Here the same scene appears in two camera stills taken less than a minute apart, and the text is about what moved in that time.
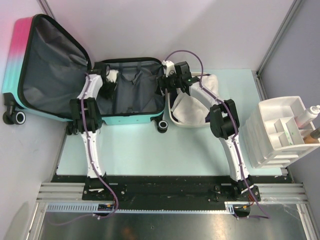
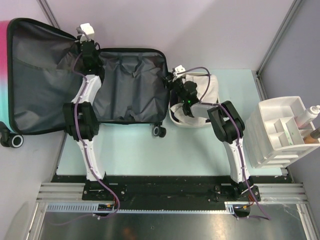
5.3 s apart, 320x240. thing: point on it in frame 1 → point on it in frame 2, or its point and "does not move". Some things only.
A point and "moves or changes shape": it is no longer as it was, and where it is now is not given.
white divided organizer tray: (272, 137) does not move
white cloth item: (185, 108) does not move
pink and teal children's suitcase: (43, 70) moves or changes shape
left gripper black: (109, 94) → (92, 41)
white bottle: (307, 116) does not move
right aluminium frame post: (257, 73) does not move
